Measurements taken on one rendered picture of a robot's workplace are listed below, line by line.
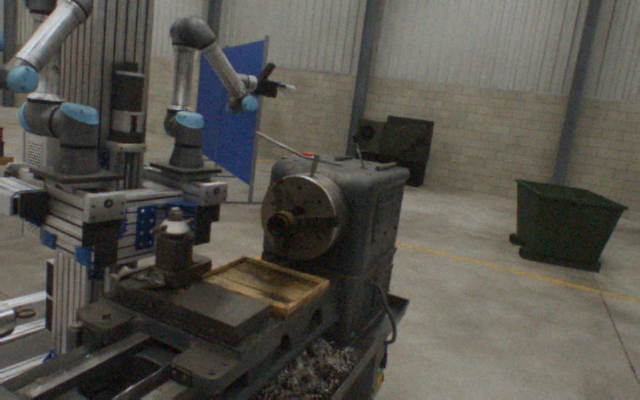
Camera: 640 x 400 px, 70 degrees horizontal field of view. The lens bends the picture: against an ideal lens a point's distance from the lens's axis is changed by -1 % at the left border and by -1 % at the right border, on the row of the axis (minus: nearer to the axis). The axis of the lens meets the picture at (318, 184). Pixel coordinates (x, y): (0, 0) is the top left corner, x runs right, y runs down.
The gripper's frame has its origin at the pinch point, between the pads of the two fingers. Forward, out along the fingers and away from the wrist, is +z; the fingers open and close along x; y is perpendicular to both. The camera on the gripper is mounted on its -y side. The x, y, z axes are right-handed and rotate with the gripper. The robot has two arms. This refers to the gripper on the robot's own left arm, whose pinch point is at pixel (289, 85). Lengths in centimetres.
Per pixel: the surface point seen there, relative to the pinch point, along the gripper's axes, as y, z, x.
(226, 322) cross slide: 44, -83, 126
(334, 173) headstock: 24, -18, 74
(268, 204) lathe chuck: 38, -42, 69
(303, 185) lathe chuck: 27, -35, 79
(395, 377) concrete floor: 150, 66, 67
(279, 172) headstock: 30, -31, 55
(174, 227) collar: 31, -89, 101
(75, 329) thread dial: 57, -111, 102
